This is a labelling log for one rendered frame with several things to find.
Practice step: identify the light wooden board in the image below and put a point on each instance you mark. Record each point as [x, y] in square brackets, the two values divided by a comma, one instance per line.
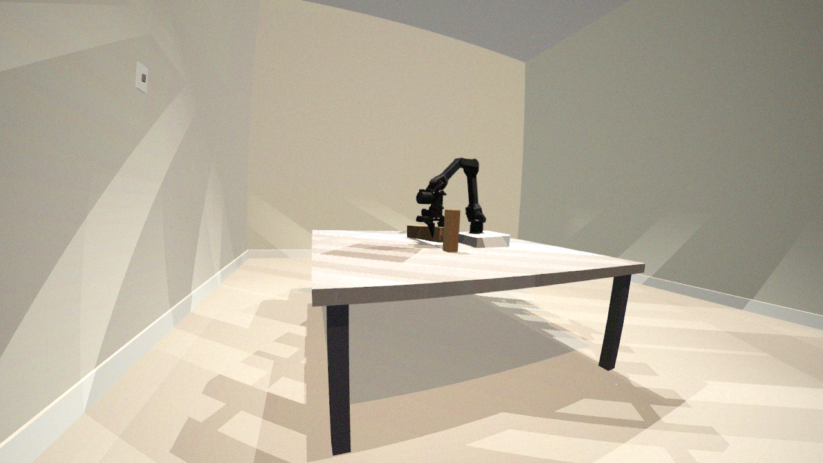
[423, 233]

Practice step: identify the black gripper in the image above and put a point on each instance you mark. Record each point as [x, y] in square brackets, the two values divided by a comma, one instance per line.
[436, 211]

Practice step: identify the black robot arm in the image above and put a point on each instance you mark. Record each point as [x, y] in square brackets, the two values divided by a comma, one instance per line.
[473, 210]

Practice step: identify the wooden post with slot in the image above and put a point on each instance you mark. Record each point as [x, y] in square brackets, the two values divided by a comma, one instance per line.
[451, 230]

